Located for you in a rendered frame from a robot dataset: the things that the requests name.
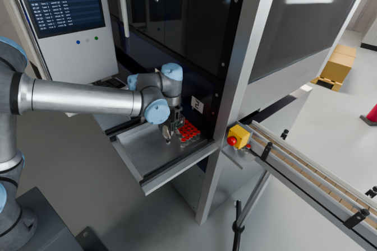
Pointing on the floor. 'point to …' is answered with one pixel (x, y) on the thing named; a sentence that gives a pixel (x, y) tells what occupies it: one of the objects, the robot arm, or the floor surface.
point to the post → (238, 73)
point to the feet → (236, 227)
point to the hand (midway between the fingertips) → (168, 134)
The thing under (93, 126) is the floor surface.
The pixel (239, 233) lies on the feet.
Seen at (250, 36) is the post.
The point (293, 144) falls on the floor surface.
